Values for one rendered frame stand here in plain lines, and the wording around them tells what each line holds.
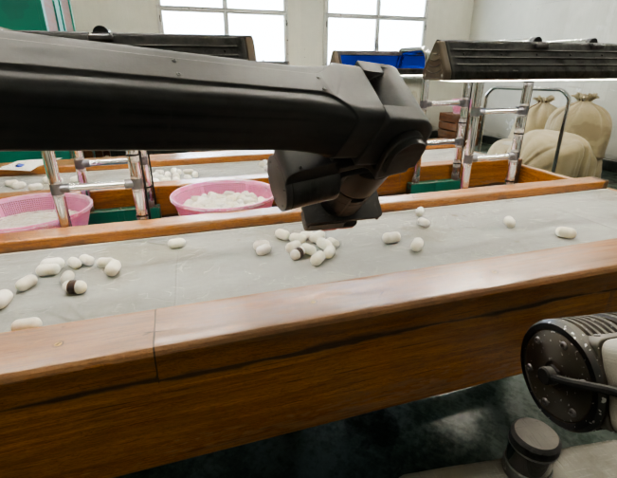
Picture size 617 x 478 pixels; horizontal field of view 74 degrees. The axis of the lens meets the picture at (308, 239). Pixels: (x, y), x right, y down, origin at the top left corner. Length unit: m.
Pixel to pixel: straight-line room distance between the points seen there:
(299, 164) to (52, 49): 0.20
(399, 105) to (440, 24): 6.73
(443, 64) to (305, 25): 5.28
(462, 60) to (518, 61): 0.13
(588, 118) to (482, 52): 3.96
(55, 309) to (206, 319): 0.24
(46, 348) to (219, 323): 0.20
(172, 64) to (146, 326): 0.36
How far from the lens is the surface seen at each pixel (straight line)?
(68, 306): 0.70
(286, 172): 0.38
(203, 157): 1.55
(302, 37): 6.08
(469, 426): 1.54
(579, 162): 3.73
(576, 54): 1.09
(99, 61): 0.27
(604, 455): 0.91
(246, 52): 0.74
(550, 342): 0.58
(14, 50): 0.27
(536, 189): 1.27
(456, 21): 7.26
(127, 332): 0.56
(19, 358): 0.57
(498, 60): 0.95
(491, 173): 1.60
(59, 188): 0.95
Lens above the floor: 1.06
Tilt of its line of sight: 23 degrees down
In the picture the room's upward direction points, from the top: straight up
